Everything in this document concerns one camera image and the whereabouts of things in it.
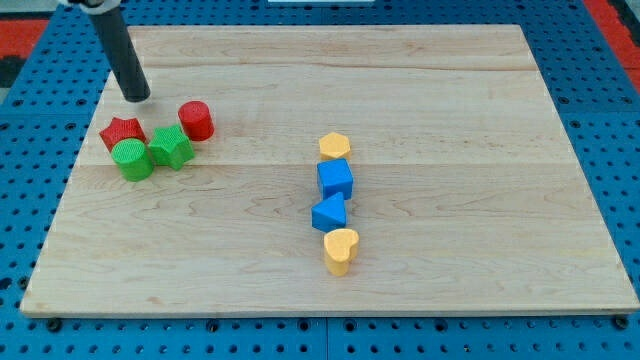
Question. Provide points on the yellow hexagon block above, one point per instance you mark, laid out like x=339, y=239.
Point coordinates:
x=334, y=146

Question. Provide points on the blue cube block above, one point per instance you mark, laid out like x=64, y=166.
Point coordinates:
x=335, y=176

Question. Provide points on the light wooden board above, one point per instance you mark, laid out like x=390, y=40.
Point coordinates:
x=468, y=197

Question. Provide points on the blue triangle block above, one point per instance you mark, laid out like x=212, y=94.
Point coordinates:
x=329, y=214

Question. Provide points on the yellow heart block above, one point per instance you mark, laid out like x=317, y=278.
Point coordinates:
x=341, y=246

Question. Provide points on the red cylinder block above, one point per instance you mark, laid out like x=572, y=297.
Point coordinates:
x=196, y=120

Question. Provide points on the green star block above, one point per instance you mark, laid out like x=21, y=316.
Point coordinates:
x=171, y=147

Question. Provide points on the green cylinder block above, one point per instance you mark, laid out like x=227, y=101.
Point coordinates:
x=132, y=159

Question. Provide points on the red star block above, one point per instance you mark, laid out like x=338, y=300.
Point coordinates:
x=120, y=129

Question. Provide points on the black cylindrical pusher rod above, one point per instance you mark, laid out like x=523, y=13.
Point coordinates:
x=117, y=45

